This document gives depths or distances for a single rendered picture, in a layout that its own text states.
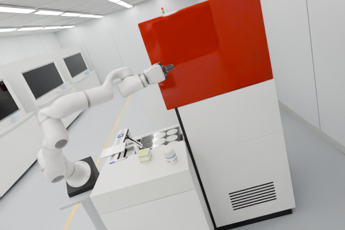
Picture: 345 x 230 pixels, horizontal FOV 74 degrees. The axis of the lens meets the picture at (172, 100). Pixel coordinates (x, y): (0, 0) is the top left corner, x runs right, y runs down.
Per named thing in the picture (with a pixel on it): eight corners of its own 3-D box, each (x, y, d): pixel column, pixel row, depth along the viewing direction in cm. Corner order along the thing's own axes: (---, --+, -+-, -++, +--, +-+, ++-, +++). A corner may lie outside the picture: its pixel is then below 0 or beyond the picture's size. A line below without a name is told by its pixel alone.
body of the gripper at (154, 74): (139, 70, 131) (157, 61, 132) (147, 85, 135) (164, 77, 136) (141, 73, 124) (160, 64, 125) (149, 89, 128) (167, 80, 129)
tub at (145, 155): (152, 155, 159) (149, 147, 157) (150, 162, 152) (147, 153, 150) (142, 157, 161) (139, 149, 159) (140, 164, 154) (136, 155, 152)
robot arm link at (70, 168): (61, 182, 153) (40, 177, 132) (52, 159, 161) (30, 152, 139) (77, 171, 155) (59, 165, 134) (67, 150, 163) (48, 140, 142)
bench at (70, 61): (104, 90, 939) (84, 42, 876) (91, 105, 769) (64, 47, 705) (80, 97, 947) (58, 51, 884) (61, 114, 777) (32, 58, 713)
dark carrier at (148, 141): (178, 127, 205) (178, 126, 204) (181, 147, 172) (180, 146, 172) (142, 137, 207) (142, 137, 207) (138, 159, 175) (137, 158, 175)
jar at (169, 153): (177, 156, 148) (173, 145, 145) (178, 163, 142) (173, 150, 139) (167, 159, 149) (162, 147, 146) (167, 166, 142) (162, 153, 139)
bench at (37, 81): (87, 110, 731) (58, 49, 668) (63, 136, 561) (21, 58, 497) (56, 119, 739) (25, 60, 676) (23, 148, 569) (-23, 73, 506)
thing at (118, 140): (133, 139, 227) (128, 128, 222) (123, 175, 175) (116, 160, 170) (124, 142, 227) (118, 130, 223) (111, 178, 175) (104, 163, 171)
